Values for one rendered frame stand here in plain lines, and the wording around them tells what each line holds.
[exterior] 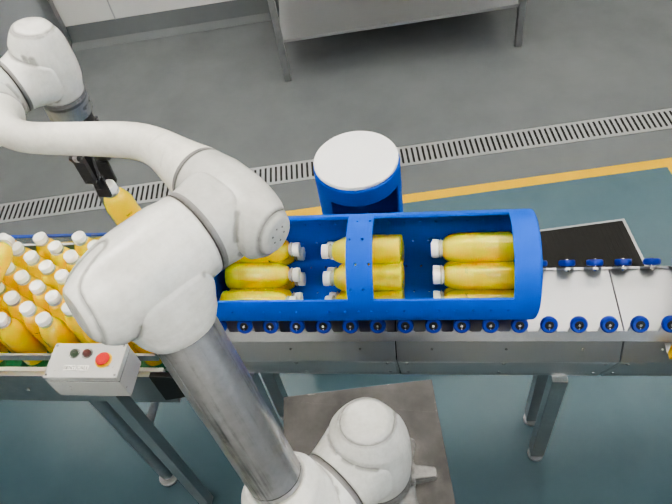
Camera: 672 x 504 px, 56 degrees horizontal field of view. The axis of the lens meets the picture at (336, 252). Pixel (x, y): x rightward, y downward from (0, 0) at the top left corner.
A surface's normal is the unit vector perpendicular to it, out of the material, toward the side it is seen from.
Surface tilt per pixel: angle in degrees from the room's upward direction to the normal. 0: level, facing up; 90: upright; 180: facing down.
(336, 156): 0
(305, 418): 4
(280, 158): 0
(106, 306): 50
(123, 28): 76
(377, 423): 10
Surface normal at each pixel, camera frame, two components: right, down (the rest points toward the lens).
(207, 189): 0.08, -0.69
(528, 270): -0.15, 0.09
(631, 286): -0.13, -0.63
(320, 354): -0.11, 0.52
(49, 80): 0.65, 0.58
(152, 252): 0.25, -0.32
